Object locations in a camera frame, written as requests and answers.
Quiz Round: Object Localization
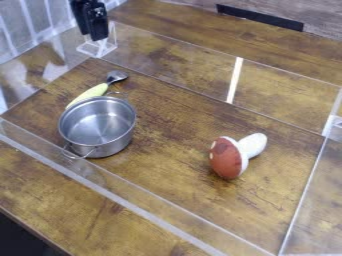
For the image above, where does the stainless steel pot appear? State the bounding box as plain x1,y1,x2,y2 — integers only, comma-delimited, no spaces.
58,91,136,159

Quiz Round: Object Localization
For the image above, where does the clear acrylic enclosure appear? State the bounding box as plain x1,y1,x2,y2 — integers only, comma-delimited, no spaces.
0,25,342,256

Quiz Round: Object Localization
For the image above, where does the clear acrylic triangle bracket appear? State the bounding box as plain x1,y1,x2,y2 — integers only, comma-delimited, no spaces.
76,21,118,58

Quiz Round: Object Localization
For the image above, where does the green handled metal spoon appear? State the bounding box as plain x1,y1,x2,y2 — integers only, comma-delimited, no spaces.
67,70,128,108

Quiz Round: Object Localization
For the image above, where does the red plush mushroom toy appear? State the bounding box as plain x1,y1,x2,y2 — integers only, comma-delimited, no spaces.
208,133,267,179

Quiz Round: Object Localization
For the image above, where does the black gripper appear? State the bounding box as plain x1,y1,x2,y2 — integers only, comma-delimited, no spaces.
70,0,108,41

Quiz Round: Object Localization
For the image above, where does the black bar on table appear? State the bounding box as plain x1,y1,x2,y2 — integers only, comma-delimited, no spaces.
216,4,305,32

